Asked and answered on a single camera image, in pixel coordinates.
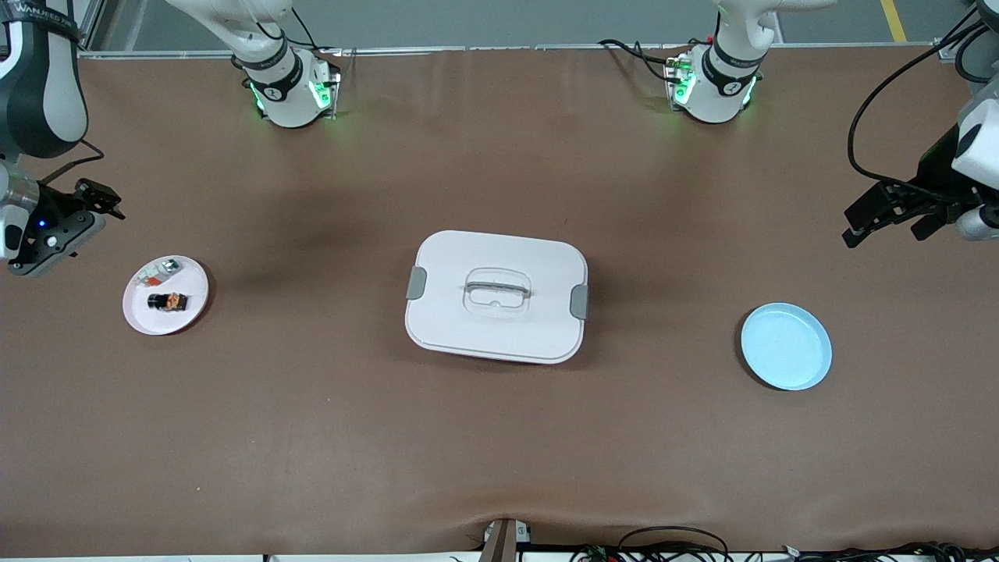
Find black base power cable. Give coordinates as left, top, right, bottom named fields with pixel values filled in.
left=598, top=39, right=680, bottom=84

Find white lidded storage box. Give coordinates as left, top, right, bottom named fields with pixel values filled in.
left=404, top=229, right=590, bottom=365

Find aluminium frame struts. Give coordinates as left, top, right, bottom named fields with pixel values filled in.
left=78, top=0, right=110, bottom=60

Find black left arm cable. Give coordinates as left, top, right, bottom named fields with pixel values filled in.
left=847, top=0, right=999, bottom=206

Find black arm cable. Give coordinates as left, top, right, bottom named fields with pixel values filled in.
left=35, top=139, right=105, bottom=189
left=847, top=0, right=999, bottom=206

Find pink round plate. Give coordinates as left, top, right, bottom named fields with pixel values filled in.
left=123, top=254, right=210, bottom=336

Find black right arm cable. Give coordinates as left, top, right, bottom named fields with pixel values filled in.
left=35, top=139, right=105, bottom=189

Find black cable bundle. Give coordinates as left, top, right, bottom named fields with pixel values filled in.
left=570, top=525, right=999, bottom=562

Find light blue round plate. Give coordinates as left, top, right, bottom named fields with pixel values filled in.
left=740, top=302, right=834, bottom=391

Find silver table edge rail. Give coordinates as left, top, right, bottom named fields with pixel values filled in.
left=86, top=43, right=945, bottom=60

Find brown camera post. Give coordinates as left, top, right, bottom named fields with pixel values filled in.
left=478, top=518, right=519, bottom=562

